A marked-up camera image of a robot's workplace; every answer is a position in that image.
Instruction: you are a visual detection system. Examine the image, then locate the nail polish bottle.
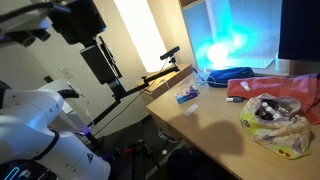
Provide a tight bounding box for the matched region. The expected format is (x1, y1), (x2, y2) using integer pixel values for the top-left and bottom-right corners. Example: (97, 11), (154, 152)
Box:
(240, 81), (251, 92)
(226, 97), (244, 103)

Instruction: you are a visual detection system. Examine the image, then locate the orange towel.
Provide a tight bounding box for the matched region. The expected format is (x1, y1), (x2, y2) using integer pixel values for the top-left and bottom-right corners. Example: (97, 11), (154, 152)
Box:
(227, 74), (320, 125)

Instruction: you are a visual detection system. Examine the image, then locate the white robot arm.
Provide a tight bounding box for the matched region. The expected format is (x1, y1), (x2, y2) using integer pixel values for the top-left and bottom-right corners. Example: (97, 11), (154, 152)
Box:
(0, 88), (111, 180)

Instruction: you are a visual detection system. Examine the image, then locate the small blue card box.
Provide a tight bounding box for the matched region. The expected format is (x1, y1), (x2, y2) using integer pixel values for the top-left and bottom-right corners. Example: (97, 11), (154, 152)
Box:
(175, 86), (199, 104)

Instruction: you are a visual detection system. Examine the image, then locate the orange cardboard box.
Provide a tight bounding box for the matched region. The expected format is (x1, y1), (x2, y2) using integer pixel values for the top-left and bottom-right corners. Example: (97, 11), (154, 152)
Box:
(142, 64), (193, 100)

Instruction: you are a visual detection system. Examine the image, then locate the white paper strip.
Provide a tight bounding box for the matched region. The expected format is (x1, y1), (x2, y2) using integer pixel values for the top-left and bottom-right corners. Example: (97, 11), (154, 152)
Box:
(184, 104), (199, 116)

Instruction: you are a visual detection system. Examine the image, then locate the dark blue pouch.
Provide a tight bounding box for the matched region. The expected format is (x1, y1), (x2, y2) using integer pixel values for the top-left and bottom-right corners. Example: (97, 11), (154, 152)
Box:
(207, 67), (254, 88)

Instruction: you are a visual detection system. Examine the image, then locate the glowing white lamp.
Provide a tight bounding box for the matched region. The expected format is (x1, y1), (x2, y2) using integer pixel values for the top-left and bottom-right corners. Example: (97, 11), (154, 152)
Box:
(207, 44), (228, 63)

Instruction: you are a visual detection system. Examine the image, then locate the dark monitor screen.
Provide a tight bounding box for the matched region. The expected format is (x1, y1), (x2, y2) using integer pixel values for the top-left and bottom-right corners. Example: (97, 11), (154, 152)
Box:
(278, 0), (320, 62)

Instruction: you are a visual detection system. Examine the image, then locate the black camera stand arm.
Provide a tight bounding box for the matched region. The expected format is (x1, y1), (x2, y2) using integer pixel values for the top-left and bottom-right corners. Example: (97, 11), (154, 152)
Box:
(88, 56), (180, 126)

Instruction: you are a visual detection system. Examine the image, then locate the black camera on stand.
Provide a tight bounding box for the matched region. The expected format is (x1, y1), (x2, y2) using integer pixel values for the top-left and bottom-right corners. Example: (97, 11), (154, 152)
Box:
(160, 46), (180, 60)

